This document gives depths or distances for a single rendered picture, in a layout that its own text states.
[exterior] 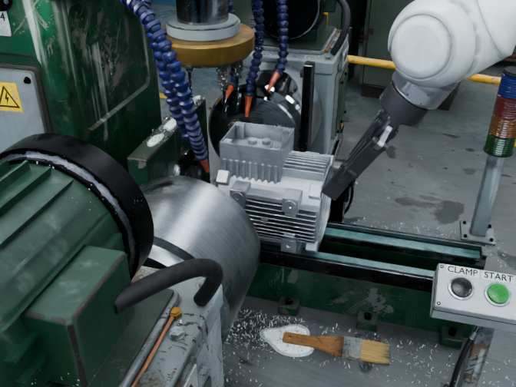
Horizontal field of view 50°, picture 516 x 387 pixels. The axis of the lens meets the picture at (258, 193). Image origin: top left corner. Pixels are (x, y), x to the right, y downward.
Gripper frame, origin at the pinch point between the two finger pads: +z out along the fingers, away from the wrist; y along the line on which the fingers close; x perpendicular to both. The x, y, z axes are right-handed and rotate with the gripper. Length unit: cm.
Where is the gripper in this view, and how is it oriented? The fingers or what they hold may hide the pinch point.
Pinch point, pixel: (339, 181)
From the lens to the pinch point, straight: 100.0
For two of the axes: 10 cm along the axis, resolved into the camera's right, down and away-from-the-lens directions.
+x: 8.4, 5.5, 0.6
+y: -2.7, 5.0, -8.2
